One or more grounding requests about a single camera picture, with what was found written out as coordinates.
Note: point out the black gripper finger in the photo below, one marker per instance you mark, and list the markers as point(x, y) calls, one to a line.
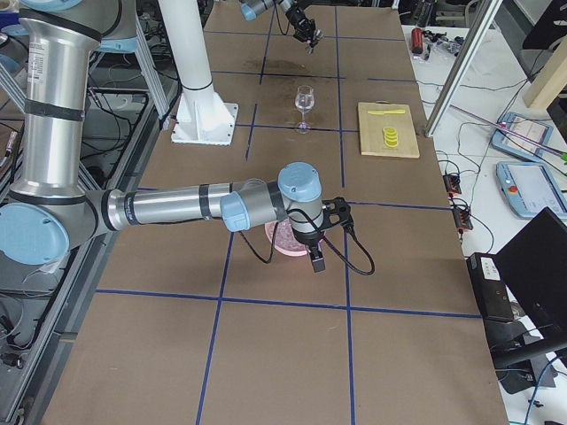
point(305, 39)
point(317, 259)
point(317, 36)

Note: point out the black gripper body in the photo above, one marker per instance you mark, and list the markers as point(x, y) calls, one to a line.
point(309, 241)
point(300, 21)

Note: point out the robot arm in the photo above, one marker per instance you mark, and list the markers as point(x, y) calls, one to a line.
point(48, 213)
point(253, 9)

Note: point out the pile of clear ice cubes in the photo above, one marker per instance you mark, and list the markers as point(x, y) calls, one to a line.
point(285, 239)

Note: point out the clear wine glass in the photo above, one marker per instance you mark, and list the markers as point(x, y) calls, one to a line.
point(304, 102)

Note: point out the pink bowl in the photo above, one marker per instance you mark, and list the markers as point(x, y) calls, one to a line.
point(270, 230)

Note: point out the yellow plastic knife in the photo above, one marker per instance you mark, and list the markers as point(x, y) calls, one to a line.
point(386, 112)

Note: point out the bamboo cutting board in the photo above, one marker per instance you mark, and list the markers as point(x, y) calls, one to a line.
point(371, 131)

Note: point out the red cylinder on bench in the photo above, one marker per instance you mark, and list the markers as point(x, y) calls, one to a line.
point(416, 39)

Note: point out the orange black connector block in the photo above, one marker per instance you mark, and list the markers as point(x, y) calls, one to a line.
point(460, 208)

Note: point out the black computer box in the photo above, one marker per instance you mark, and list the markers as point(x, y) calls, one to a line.
point(490, 291)

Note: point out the blue teach pendant far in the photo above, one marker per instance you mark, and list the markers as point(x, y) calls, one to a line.
point(535, 130)

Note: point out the blue teach pendant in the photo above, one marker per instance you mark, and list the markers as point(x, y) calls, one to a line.
point(535, 130)
point(529, 187)

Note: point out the black monitor on stand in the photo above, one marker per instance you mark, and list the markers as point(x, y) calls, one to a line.
point(533, 267)

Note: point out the blue teach pendant near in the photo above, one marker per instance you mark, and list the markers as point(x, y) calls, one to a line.
point(529, 187)

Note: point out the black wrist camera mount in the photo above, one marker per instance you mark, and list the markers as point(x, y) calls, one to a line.
point(337, 211)

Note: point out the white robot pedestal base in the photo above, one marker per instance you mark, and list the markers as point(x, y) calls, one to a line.
point(202, 116)

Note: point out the aluminium frame profile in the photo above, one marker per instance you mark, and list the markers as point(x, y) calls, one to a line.
point(473, 40)

